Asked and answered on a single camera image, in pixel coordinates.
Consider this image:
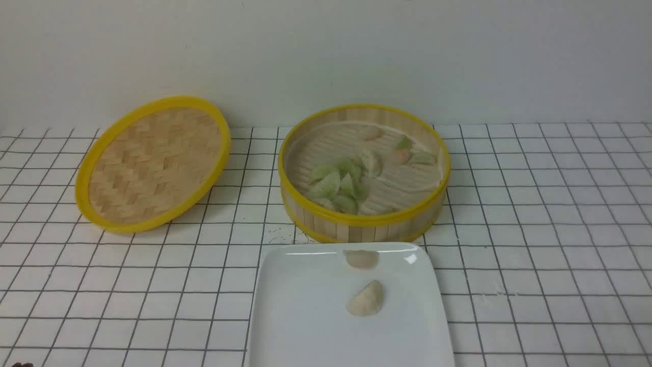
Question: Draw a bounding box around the green dumpling cluster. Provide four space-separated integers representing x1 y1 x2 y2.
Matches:
340 173 368 201
309 158 363 183
307 170 341 199
314 194 358 215

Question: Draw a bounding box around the pale dumpling at plate top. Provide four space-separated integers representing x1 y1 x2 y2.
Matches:
343 249 379 270

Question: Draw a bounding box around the white dumpling on plate centre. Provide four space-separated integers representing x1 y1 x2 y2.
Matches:
346 280 384 318

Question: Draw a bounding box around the white square plate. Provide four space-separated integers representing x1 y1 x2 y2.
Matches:
248 242 456 366

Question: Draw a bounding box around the green dumpling front cluster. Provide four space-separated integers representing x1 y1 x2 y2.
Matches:
314 194 358 215

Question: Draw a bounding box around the bamboo steamer basket yellow rim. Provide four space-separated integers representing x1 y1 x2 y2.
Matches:
278 104 451 243

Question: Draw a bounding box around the white dumpling steamer centre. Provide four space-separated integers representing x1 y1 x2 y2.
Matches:
359 149 382 177

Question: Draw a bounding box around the pink dumpling back of steamer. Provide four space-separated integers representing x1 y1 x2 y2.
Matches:
357 125 384 141

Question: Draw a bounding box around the pink dumpling of steamer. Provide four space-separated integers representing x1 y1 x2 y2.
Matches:
386 149 412 165
357 125 384 141

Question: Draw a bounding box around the pink dumpling right of steamer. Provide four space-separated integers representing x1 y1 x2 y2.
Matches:
386 149 412 165

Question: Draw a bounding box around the green dumpling right back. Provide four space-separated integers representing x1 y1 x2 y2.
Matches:
394 135 414 151

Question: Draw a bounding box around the green dumpling far right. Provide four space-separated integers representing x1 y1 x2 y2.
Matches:
407 151 437 166

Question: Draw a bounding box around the bamboo steamer lid yellow rim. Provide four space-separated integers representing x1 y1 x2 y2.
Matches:
75 96 231 233

